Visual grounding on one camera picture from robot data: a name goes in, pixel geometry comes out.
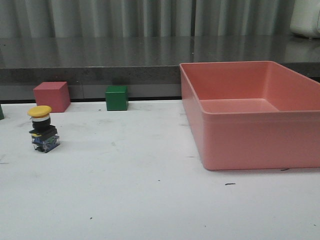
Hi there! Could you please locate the yellow push button switch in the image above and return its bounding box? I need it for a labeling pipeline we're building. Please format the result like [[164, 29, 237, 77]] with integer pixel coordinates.
[[27, 105, 60, 153]]

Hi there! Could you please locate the green cube right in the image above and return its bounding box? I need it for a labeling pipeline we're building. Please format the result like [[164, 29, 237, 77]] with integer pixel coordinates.
[[105, 85, 129, 111]]

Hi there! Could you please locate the green cube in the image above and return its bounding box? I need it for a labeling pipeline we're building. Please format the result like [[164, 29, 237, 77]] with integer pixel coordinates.
[[0, 105, 5, 120], [105, 85, 129, 111]]

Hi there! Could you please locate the grey stone counter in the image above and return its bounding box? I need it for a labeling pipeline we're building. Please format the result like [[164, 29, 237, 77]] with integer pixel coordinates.
[[0, 35, 320, 103]]

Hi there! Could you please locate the pink plastic bin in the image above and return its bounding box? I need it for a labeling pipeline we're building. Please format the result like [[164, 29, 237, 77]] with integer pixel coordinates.
[[180, 61, 320, 171]]

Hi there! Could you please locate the pink cube centre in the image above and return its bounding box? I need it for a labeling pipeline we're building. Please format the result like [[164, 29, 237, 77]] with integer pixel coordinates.
[[33, 81, 71, 113]]

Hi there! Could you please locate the green cube left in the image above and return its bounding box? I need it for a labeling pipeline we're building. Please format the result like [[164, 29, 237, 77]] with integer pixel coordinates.
[[0, 105, 5, 120]]

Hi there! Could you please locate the white appliance on counter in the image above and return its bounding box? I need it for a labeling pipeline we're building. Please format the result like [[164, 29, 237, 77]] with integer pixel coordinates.
[[289, 0, 320, 39]]

